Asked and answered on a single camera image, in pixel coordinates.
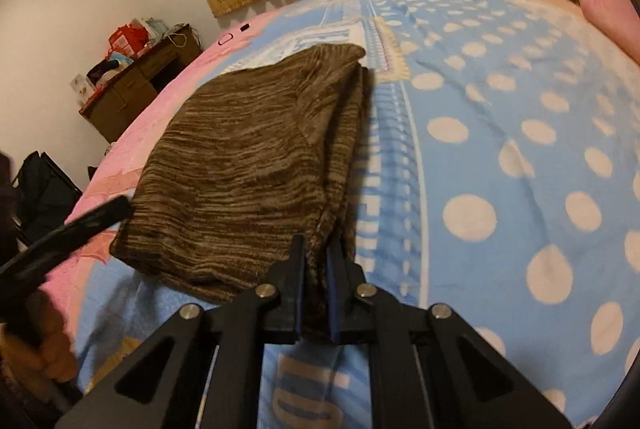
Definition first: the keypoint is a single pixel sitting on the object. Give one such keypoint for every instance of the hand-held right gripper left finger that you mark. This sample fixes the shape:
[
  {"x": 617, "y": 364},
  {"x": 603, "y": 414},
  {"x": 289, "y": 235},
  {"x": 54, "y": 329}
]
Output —
[{"x": 299, "y": 289}]

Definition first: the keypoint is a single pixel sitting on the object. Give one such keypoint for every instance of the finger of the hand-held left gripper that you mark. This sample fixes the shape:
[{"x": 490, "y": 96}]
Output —
[{"x": 75, "y": 229}]

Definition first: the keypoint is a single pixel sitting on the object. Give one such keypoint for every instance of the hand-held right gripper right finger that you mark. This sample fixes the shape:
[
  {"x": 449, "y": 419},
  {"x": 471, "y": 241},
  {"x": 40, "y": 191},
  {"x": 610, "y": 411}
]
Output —
[{"x": 333, "y": 296}]

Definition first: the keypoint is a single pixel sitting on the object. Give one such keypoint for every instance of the brown striped knit sweater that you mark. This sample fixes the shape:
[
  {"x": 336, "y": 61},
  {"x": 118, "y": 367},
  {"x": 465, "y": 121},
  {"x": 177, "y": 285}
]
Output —
[{"x": 240, "y": 169}]

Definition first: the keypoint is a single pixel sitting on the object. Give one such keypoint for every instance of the person's left hand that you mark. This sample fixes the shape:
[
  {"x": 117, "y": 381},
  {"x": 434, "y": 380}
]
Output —
[{"x": 47, "y": 349}]

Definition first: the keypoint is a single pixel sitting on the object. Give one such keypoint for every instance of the black bag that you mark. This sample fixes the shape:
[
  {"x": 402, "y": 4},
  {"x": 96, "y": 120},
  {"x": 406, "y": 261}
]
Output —
[{"x": 45, "y": 199}]

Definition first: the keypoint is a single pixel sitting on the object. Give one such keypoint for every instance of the small white box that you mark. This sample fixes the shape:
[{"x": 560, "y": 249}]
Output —
[{"x": 81, "y": 89}]

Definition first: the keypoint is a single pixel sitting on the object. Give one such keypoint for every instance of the dark wooden desk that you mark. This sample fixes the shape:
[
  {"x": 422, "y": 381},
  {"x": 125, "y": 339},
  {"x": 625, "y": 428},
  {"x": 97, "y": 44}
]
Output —
[{"x": 135, "y": 94}]

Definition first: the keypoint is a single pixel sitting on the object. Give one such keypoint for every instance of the dark cloth on desk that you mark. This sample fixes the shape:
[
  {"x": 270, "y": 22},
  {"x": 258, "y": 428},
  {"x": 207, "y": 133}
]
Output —
[{"x": 102, "y": 70}]

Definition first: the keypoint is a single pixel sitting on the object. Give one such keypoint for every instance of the red gift bag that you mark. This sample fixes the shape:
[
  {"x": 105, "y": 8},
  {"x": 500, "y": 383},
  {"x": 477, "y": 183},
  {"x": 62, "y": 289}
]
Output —
[{"x": 127, "y": 40}]

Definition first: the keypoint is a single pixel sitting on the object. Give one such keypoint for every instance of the pink and blue printed blanket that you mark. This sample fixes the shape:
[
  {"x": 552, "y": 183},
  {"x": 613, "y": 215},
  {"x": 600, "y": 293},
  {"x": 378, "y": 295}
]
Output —
[{"x": 475, "y": 159}]

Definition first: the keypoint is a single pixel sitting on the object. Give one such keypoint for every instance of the pale teal paper bag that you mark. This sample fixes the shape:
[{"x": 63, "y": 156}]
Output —
[{"x": 156, "y": 29}]

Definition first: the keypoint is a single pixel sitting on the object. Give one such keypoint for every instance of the pink pillow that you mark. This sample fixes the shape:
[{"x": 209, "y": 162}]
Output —
[{"x": 612, "y": 21}]

